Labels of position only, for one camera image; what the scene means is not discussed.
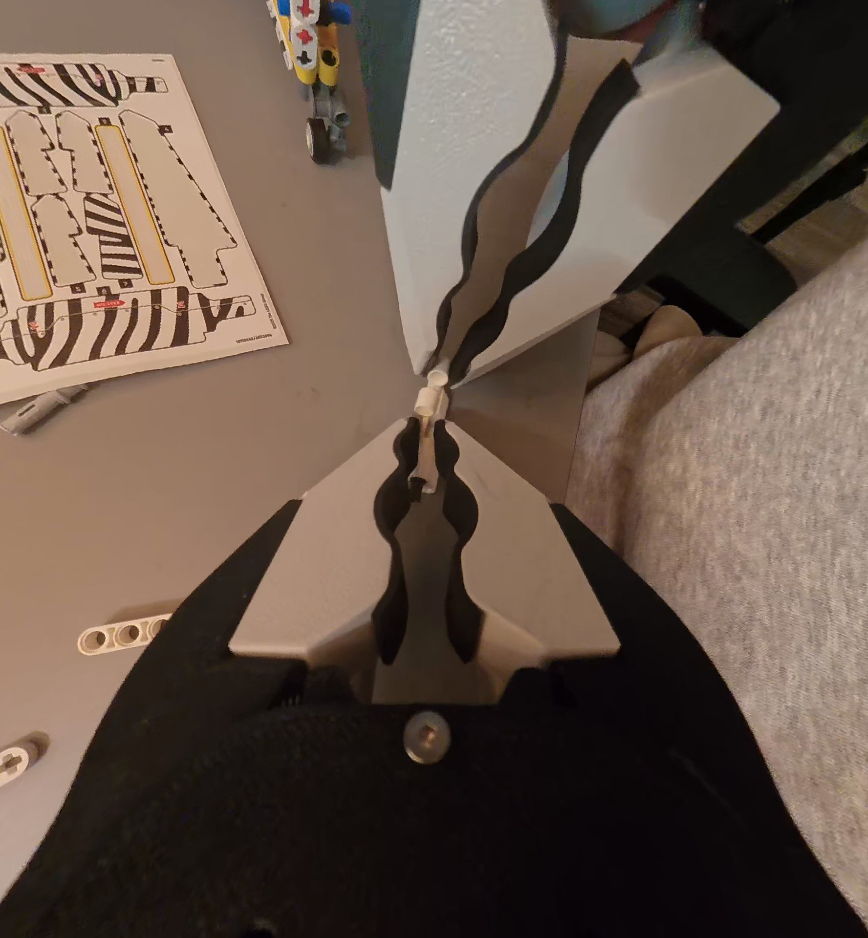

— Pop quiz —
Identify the zebra sticker sheet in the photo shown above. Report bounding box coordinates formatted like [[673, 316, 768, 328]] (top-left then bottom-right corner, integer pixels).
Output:
[[0, 53, 290, 416]]

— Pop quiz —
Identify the black table leg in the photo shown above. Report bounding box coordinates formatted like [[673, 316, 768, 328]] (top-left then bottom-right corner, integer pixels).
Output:
[[643, 95, 868, 340]]

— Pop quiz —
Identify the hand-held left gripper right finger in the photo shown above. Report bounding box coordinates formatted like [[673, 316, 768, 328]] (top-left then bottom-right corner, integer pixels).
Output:
[[436, 420, 622, 691]]

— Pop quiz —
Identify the white lego beam with holes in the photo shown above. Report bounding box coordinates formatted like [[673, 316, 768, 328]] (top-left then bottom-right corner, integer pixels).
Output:
[[77, 614, 178, 658]]

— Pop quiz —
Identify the lego airplane model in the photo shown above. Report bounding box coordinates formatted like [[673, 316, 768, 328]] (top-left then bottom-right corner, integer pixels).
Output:
[[267, 0, 356, 166]]

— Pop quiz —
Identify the grey zip sweatshirt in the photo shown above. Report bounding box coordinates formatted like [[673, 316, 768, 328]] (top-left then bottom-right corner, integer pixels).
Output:
[[566, 213, 868, 938]]

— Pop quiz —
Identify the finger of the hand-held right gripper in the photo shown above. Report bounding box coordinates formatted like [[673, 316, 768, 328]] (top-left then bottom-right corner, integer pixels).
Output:
[[380, 0, 570, 376], [449, 55, 782, 389]]

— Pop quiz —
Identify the light grey lego pin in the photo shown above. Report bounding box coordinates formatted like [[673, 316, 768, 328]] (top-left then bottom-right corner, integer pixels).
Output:
[[0, 384, 92, 438]]

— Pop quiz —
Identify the beige cloth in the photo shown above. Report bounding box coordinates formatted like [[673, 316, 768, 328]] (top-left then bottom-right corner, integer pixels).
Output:
[[594, 302, 708, 376]]

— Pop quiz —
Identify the white lego connector assembly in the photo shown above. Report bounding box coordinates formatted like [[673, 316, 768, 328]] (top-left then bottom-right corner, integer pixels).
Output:
[[408, 369, 452, 501]]

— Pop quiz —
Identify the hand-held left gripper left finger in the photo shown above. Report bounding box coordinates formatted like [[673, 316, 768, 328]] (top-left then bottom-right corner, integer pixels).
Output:
[[227, 418, 416, 690]]

